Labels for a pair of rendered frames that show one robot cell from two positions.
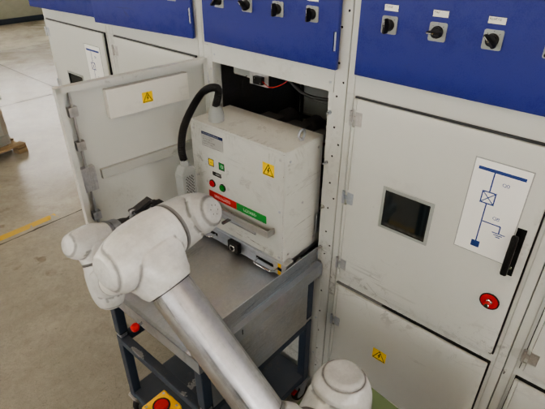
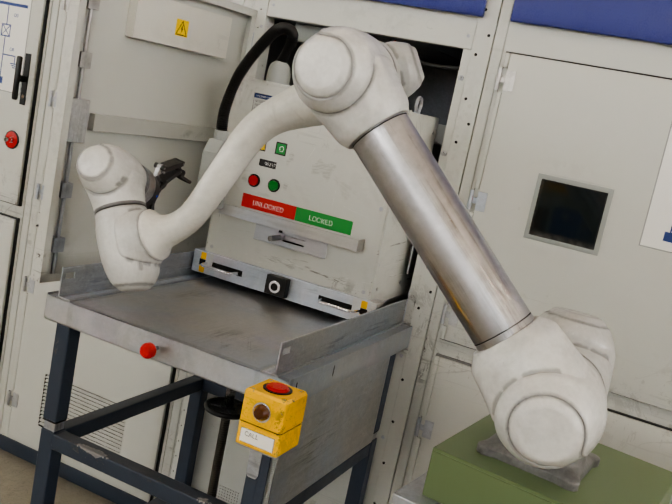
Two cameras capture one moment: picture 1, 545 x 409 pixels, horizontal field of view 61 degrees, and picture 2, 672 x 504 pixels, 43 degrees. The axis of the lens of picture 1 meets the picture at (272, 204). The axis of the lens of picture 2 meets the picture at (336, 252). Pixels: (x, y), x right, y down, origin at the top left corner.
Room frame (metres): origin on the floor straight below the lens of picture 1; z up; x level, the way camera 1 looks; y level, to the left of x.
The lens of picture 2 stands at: (-0.48, 0.66, 1.38)
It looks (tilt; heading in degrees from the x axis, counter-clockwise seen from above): 10 degrees down; 343
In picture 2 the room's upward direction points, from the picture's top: 12 degrees clockwise
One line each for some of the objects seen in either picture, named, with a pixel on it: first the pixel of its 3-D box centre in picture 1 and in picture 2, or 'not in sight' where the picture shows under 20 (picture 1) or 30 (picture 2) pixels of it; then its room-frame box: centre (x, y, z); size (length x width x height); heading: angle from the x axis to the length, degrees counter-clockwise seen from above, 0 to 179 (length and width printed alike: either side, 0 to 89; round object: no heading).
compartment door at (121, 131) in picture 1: (149, 158); (151, 131); (1.74, 0.52, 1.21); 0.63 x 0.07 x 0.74; 133
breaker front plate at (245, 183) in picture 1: (235, 192); (299, 188); (1.57, 0.15, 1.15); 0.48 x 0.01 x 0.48; 49
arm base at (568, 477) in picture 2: not in sight; (545, 440); (0.77, -0.19, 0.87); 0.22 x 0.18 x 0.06; 134
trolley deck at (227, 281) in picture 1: (212, 276); (244, 322); (1.45, 0.25, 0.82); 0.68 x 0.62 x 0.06; 139
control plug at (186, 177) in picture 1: (186, 183); (214, 173); (1.65, 0.35, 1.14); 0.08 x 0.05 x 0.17; 139
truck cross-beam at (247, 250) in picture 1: (240, 243); (283, 284); (1.58, 0.14, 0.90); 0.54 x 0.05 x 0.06; 49
